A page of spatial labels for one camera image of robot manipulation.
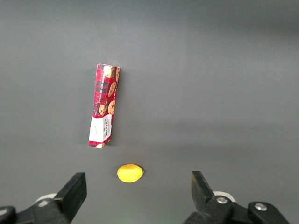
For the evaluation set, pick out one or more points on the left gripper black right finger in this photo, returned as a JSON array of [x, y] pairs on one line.
[[203, 200]]

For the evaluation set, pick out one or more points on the red tartan cookie box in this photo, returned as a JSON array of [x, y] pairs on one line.
[[104, 105]]

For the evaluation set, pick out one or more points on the yellow lemon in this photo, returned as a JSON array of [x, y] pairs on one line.
[[129, 173]]

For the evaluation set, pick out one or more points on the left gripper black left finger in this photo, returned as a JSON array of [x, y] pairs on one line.
[[70, 198]]

